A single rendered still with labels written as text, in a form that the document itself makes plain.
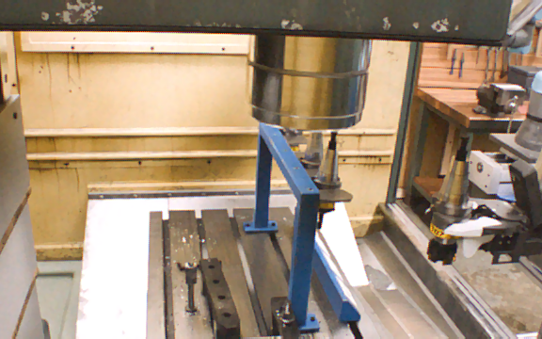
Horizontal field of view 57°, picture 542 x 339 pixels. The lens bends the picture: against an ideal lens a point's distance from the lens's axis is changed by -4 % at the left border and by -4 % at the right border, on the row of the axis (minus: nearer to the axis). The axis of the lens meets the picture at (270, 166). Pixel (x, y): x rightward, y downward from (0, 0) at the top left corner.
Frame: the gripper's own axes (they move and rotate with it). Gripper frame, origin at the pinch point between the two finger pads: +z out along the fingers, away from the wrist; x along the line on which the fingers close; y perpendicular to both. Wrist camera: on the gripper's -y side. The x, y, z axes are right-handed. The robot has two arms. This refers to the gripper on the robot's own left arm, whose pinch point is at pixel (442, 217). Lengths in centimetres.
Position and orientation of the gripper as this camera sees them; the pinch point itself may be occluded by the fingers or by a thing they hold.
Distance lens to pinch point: 84.3
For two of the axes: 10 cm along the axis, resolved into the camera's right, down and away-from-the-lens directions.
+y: -0.7, 9.2, 3.7
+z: -9.8, 0.1, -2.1
